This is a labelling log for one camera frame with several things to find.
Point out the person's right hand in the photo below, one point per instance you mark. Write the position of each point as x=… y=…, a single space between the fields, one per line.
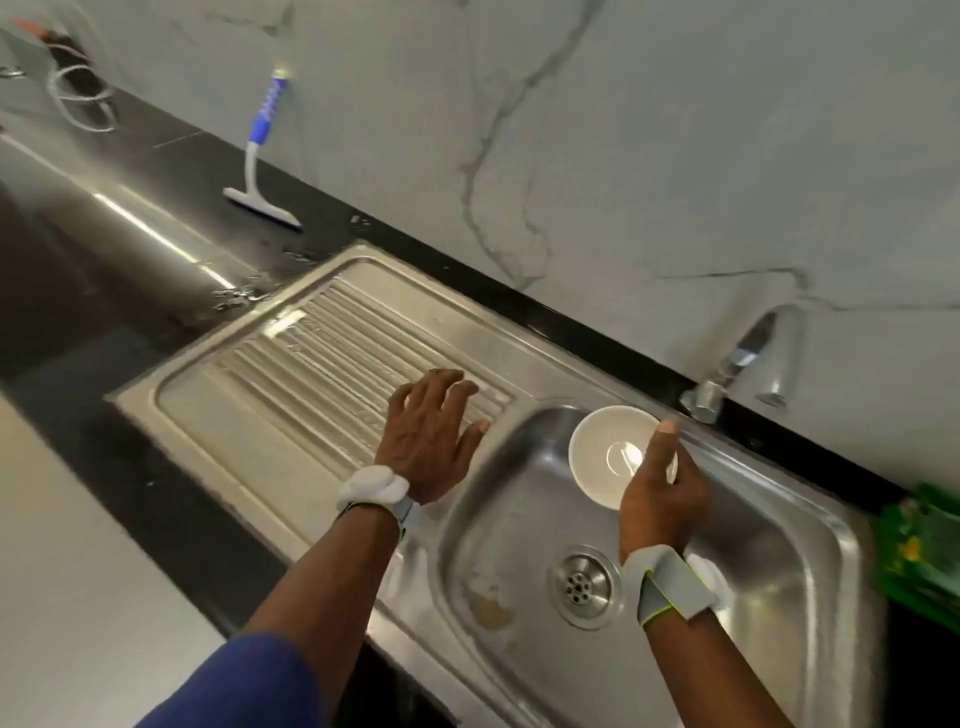
x=663 y=503

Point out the person's left hand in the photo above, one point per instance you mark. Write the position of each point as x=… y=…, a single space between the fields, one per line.
x=428 y=443

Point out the white bowl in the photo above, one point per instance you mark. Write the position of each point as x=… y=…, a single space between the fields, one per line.
x=603 y=458

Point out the stainless steel sink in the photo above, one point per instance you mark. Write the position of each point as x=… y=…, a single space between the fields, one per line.
x=300 y=390

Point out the chrome faucet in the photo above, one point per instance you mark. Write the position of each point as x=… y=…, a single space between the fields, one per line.
x=758 y=360

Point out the blue white squeegee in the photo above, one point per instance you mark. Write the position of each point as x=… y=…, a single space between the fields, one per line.
x=258 y=143

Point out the person's right forearm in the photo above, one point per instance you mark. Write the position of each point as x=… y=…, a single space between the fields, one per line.
x=713 y=675

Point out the person's left forearm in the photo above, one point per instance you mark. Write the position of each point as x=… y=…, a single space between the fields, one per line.
x=323 y=593

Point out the white left wrist tracker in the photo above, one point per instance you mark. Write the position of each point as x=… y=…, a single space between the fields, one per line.
x=375 y=488

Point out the metal drain strainer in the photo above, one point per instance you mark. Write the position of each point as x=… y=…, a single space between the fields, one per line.
x=584 y=587

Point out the green soap tray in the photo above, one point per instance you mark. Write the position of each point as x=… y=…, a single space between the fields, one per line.
x=923 y=555

